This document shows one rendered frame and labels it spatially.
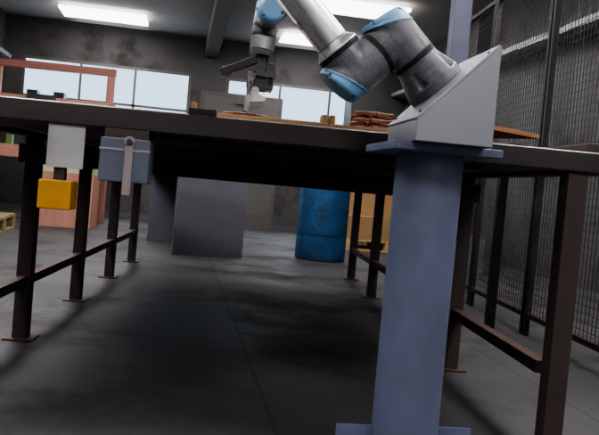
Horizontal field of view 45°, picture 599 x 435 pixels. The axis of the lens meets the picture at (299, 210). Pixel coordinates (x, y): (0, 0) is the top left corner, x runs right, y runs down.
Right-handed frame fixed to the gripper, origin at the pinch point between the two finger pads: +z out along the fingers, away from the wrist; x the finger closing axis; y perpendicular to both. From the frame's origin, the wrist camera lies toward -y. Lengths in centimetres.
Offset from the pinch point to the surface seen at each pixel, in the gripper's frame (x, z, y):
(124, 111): -19.5, 6.3, -32.7
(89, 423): -11, 97, -30
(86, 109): -19.4, 7.3, -42.8
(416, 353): -51, 55, 51
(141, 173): -21.2, 22.3, -25.4
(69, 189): -21, 30, -44
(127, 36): 964, -181, -203
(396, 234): -46, 27, 42
